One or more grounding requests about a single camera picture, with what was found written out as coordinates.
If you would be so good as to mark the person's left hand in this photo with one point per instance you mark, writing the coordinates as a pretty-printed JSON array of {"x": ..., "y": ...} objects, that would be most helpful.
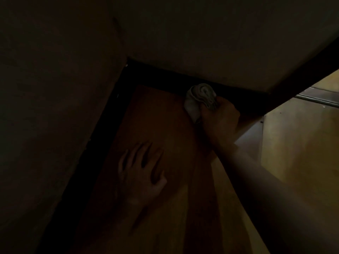
[{"x": 140, "y": 182}]

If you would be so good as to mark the person's right hand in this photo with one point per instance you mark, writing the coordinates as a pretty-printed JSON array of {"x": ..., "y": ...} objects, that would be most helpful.
[{"x": 221, "y": 124}]

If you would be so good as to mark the grey cleaning cloth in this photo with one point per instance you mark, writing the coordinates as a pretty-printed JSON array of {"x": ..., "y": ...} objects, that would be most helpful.
[{"x": 197, "y": 96}]

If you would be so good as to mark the black baseboard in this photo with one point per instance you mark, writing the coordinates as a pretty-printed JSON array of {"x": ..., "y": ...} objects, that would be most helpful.
[
  {"x": 164, "y": 76},
  {"x": 87, "y": 161}
]

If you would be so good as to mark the person's right forearm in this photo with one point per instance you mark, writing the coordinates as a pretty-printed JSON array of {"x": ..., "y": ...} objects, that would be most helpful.
[{"x": 264, "y": 195}]

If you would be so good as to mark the metal door threshold strip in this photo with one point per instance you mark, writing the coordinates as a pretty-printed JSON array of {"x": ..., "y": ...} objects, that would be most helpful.
[{"x": 320, "y": 99}]

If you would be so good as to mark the wooden door frame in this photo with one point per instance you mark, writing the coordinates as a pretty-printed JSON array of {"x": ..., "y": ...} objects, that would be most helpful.
[{"x": 304, "y": 76}]

